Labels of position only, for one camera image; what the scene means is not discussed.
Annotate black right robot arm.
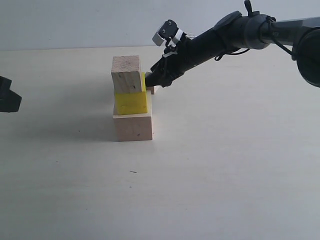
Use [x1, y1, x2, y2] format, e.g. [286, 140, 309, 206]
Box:
[145, 11, 320, 88]

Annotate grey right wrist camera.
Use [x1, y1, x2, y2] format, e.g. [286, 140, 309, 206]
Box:
[152, 19, 187, 47]

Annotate large pale wooden cube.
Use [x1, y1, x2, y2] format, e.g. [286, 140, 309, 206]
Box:
[112, 90, 153, 142]

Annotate medium bare wooden cube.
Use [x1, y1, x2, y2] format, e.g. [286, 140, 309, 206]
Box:
[111, 55, 143, 94]

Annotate yellow painted cube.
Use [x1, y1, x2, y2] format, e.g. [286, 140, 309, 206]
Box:
[114, 72, 148, 115]

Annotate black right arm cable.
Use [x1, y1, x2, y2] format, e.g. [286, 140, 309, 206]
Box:
[214, 0, 293, 62]

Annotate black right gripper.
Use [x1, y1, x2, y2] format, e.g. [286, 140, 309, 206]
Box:
[145, 41, 198, 88]

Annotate small pale wooden cube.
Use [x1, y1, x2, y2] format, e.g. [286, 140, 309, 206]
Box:
[145, 71, 160, 95]

